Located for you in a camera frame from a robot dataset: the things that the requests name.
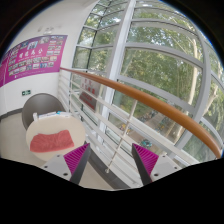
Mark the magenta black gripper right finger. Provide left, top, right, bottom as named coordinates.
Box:
left=132, top=144, right=159, bottom=185

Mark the white metal railing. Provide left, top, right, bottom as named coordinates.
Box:
left=58, top=70, right=197, bottom=188

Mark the round white table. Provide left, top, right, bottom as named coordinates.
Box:
left=26, top=115, right=85, bottom=161

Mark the magenta wall poster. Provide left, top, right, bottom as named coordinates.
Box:
left=0, top=35, right=67, bottom=88

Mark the red folded towel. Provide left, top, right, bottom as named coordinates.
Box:
left=30, top=130, right=74, bottom=153

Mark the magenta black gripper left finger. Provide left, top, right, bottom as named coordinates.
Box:
left=64, top=143, right=91, bottom=184

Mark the white box on table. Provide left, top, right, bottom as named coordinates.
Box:
left=33, top=111, right=72, bottom=121

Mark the green exit sign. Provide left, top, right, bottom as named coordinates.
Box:
left=22, top=90, right=31, bottom=96

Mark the red sign on window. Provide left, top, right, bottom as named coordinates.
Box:
left=79, top=78, right=101, bottom=111

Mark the white window frame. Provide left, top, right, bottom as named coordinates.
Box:
left=72, top=0, right=224, bottom=162

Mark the wooden handrail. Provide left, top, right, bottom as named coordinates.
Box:
left=61, top=67, right=222, bottom=158

